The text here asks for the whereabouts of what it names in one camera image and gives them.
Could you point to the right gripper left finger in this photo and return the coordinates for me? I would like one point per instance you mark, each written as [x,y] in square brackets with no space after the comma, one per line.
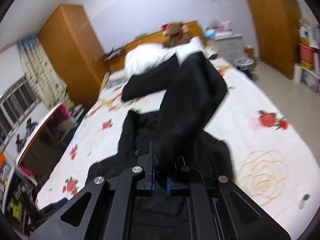
[146,186]

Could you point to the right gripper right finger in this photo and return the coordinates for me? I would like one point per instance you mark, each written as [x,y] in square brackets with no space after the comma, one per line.
[176,184]

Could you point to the black puffer jacket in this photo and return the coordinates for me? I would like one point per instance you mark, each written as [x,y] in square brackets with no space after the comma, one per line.
[176,129]

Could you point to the folded black garment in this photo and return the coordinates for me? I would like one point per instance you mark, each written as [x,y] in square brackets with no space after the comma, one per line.
[153,81]

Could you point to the white duvet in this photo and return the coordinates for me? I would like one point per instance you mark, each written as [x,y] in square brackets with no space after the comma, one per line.
[150,55]

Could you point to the white floral bed sheet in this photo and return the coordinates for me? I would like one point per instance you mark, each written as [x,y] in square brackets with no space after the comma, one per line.
[271,162]

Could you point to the wooden desk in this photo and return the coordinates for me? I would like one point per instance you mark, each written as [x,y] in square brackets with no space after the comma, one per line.
[45,145]

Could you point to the patterned curtain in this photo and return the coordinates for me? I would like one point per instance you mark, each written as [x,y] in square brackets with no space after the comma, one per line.
[40,73]

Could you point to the brown teddy bear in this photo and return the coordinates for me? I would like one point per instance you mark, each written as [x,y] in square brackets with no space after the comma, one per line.
[176,34]

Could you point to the white bedside drawer cabinet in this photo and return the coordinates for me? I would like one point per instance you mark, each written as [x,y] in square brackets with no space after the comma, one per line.
[231,47]

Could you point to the left wooden wardrobe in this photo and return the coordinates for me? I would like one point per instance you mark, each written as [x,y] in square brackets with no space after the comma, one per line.
[75,52]

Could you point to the wooden wardrobe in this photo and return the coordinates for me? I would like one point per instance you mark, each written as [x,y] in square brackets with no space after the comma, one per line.
[276,25]
[75,52]

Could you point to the red plastic bin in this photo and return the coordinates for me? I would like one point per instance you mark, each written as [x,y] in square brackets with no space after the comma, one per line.
[307,53]

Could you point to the right wooden wardrobe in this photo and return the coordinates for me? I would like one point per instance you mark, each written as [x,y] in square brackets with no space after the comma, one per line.
[276,25]

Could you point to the wire waste basket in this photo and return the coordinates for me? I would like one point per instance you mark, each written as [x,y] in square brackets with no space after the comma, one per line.
[245,65]

